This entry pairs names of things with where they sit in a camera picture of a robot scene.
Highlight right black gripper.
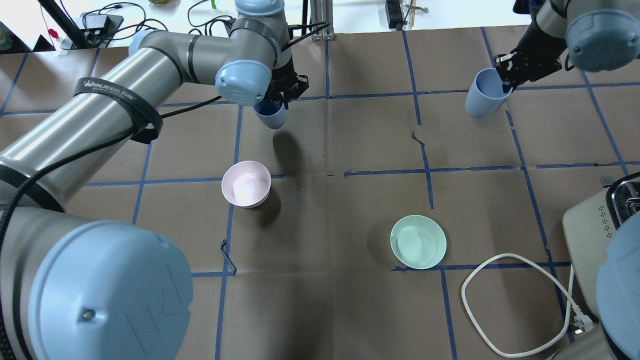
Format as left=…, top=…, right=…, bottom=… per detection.
left=494, top=30, right=566, bottom=93

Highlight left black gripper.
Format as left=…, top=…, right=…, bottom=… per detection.
left=263, top=50, right=309, bottom=109

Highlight blue cup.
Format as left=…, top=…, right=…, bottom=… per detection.
left=253, top=100, right=286, bottom=130
left=465, top=67, right=513, bottom=119

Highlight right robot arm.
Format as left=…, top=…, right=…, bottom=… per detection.
left=494, top=0, right=640, bottom=92

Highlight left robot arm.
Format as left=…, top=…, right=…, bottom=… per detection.
left=1, top=0, right=307, bottom=360

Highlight pink bowl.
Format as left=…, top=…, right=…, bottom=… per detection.
left=221, top=161, right=272, bottom=208

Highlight black power strip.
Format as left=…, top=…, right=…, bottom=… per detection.
left=384, top=0, right=405, bottom=31

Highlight cream toaster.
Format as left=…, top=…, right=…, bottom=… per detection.
left=562, top=172, right=640, bottom=317

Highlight mint green bowl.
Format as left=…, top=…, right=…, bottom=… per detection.
left=390, top=214, right=448, bottom=270

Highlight aluminium frame post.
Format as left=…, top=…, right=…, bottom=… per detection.
left=307, top=0, right=336, bottom=42

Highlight black cables on floor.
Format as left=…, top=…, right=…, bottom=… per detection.
left=80, top=1, right=236, bottom=38

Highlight white power cable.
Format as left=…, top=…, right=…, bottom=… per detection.
left=461, top=253, right=594, bottom=358

